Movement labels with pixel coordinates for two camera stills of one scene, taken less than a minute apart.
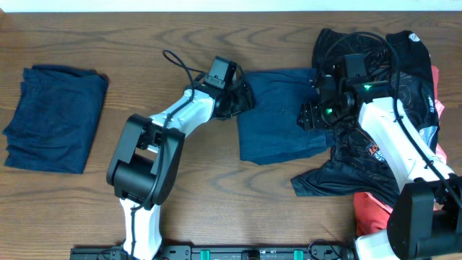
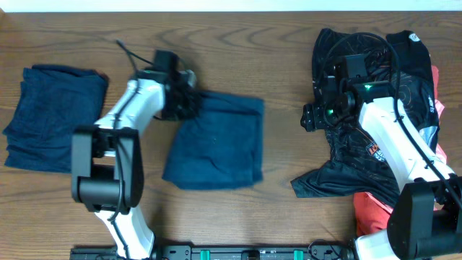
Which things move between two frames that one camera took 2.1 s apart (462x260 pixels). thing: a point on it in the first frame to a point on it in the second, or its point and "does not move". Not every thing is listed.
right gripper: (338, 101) does not move
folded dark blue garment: (53, 128) does not move
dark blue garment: (270, 131) to (221, 145)
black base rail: (239, 252) does not move
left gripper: (244, 94) to (190, 106)
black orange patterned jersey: (395, 65) does not move
